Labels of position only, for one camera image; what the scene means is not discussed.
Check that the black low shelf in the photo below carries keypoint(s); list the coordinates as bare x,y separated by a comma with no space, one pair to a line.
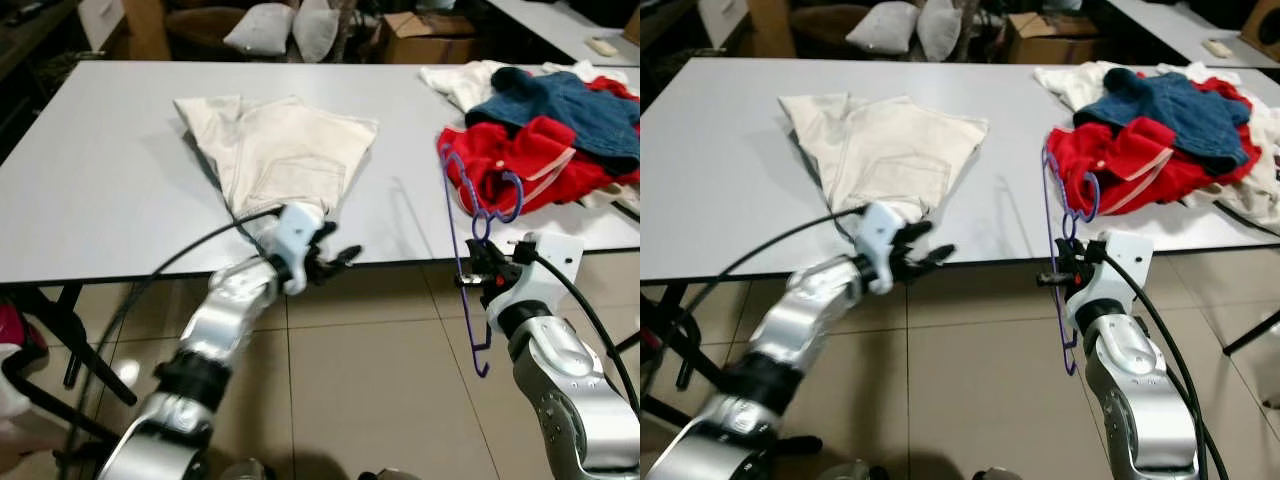
30,40
660,20

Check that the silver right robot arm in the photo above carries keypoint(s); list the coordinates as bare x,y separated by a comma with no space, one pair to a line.
1135,400
570,400

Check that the brown wooden panel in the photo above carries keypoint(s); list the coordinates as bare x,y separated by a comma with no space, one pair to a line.
770,28
148,30

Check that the pink clothes iron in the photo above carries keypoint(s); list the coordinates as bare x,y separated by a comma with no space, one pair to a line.
10,328

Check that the white board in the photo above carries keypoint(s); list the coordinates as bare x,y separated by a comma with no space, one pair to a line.
722,18
100,20

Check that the red garment with cream stripes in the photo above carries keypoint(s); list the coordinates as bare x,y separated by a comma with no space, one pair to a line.
500,155
1110,160

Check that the brown cardboard box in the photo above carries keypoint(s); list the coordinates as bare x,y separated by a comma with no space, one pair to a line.
430,45
1050,45

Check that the purple plastic clothes hanger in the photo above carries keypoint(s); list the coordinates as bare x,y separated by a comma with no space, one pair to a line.
519,198
1095,195

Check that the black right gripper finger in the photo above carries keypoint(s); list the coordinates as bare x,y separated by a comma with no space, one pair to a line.
1054,280
480,253
475,282
1065,252

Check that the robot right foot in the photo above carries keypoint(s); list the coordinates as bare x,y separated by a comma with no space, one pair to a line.
390,475
1000,474

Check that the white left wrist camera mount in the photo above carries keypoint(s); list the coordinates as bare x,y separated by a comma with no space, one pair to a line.
878,235
295,235

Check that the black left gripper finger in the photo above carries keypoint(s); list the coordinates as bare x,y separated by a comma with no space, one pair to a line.
915,234
346,259
935,260
326,234

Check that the long white table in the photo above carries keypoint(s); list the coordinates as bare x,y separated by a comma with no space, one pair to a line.
1170,20
560,25

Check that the small cream object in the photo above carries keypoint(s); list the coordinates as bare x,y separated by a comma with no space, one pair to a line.
1218,48
602,47

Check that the brown wooden box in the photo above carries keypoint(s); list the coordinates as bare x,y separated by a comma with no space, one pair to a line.
1262,30

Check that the blue denim garment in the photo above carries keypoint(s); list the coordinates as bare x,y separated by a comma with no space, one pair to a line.
1170,115
575,115

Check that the cream white denim shorts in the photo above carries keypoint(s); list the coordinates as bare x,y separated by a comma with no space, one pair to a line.
280,150
890,150

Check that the grey pillow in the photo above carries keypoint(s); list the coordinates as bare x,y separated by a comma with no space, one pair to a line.
882,28
316,30
258,30
940,30

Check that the brown round chair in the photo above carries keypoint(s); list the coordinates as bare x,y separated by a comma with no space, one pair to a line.
820,22
195,25

